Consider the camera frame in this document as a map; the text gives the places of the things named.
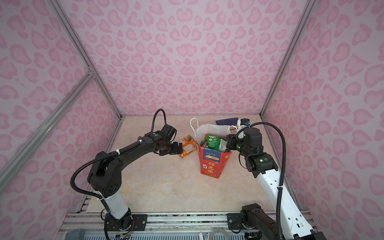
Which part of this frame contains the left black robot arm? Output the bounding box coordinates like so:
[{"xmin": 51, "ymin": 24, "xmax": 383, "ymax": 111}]
[{"xmin": 88, "ymin": 131, "xmax": 183, "ymax": 231}]

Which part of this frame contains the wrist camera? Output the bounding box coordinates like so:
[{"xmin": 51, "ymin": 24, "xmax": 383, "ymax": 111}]
[
  {"xmin": 237, "ymin": 118, "xmax": 251, "ymax": 130},
  {"xmin": 160, "ymin": 124, "xmax": 177, "ymax": 142}
]

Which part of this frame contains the diagonal aluminium frame bar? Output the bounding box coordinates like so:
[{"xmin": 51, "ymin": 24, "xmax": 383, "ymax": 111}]
[{"xmin": 1, "ymin": 71, "xmax": 95, "ymax": 193}]

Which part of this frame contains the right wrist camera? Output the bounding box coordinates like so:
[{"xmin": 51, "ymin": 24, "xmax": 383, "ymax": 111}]
[{"xmin": 237, "ymin": 118, "xmax": 251, "ymax": 130}]

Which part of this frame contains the orange snack packet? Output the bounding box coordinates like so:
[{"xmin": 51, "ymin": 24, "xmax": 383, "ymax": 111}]
[{"xmin": 180, "ymin": 135, "xmax": 198, "ymax": 159}]

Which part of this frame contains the red white paper bag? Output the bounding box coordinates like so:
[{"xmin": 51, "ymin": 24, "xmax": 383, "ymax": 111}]
[{"xmin": 190, "ymin": 118, "xmax": 238, "ymax": 179}]

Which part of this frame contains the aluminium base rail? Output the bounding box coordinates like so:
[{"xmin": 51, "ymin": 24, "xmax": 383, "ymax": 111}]
[{"xmin": 55, "ymin": 209, "xmax": 320, "ymax": 240}]

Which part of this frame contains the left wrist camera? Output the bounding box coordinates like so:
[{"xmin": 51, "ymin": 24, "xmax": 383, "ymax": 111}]
[{"xmin": 160, "ymin": 124, "xmax": 177, "ymax": 142}]

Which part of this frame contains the blue booklet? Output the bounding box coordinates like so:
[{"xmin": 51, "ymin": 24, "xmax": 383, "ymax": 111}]
[{"xmin": 215, "ymin": 118, "xmax": 239, "ymax": 126}]

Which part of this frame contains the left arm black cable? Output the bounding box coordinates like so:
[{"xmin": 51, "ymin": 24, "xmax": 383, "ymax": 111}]
[{"xmin": 69, "ymin": 108, "xmax": 168, "ymax": 200}]

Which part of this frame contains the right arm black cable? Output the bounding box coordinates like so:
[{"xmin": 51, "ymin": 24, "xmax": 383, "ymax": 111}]
[{"xmin": 236, "ymin": 121, "xmax": 287, "ymax": 240}]

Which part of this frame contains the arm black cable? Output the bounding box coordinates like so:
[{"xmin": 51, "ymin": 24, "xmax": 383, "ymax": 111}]
[
  {"xmin": 69, "ymin": 108, "xmax": 168, "ymax": 200},
  {"xmin": 236, "ymin": 121, "xmax": 287, "ymax": 240}
]

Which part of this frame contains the large green snack packet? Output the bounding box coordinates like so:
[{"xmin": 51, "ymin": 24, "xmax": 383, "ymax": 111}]
[{"xmin": 206, "ymin": 134, "xmax": 228, "ymax": 153}]

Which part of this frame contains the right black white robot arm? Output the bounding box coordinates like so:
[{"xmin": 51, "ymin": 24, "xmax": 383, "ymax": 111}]
[{"xmin": 227, "ymin": 134, "xmax": 326, "ymax": 240}]

